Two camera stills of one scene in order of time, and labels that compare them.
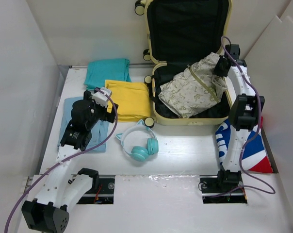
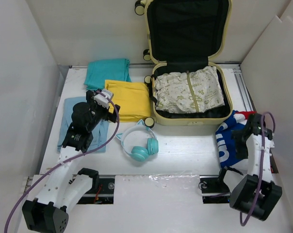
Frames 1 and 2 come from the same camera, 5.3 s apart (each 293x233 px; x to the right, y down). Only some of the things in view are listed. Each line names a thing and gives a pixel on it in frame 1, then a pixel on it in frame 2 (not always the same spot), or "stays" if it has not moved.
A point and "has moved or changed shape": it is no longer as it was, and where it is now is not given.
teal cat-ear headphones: x=140 y=153 stays
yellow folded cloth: x=133 y=98 stays
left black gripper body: x=98 y=111 stays
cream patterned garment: x=196 y=88 has moved or changed shape
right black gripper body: x=218 y=69 to x=240 y=147
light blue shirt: x=100 y=131 stays
